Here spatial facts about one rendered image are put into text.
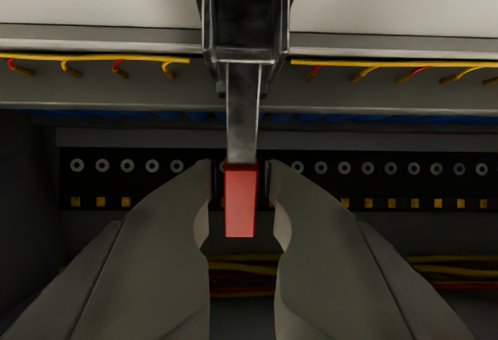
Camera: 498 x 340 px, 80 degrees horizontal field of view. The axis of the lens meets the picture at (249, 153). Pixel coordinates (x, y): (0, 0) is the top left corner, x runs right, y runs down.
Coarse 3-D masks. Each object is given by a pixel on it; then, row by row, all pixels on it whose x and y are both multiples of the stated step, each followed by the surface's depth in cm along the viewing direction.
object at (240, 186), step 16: (240, 64) 8; (256, 64) 8; (240, 80) 9; (256, 80) 9; (240, 96) 9; (256, 96) 9; (240, 112) 9; (256, 112) 9; (240, 128) 9; (256, 128) 10; (240, 144) 10; (256, 144) 10; (240, 160) 10; (256, 160) 11; (224, 176) 10; (240, 176) 10; (256, 176) 10; (224, 192) 11; (240, 192) 11; (256, 192) 11; (224, 208) 11; (240, 208) 11; (240, 224) 12
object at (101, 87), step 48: (0, 96) 13; (48, 96) 13; (96, 96) 13; (144, 96) 13; (192, 96) 13; (288, 96) 14; (336, 96) 14; (384, 96) 14; (432, 96) 14; (480, 96) 14
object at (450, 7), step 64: (0, 0) 9; (64, 0) 9; (128, 0) 9; (192, 0) 9; (320, 0) 9; (384, 0) 9; (448, 0) 9; (0, 128) 22; (64, 128) 24; (128, 128) 25
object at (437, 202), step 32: (64, 160) 25; (96, 160) 25; (160, 160) 25; (192, 160) 25; (224, 160) 26; (288, 160) 26; (320, 160) 26; (352, 160) 26; (384, 160) 26; (416, 160) 26; (448, 160) 26; (480, 160) 27; (64, 192) 25; (96, 192) 25; (128, 192) 25; (352, 192) 26; (384, 192) 26; (416, 192) 26; (448, 192) 26; (480, 192) 26
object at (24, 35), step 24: (0, 24) 11; (24, 24) 11; (48, 24) 11; (120, 48) 11; (144, 48) 11; (168, 48) 11; (192, 48) 11; (312, 48) 11; (336, 48) 11; (360, 48) 11; (384, 48) 11; (408, 48) 11; (432, 48) 11; (456, 48) 11; (480, 48) 11
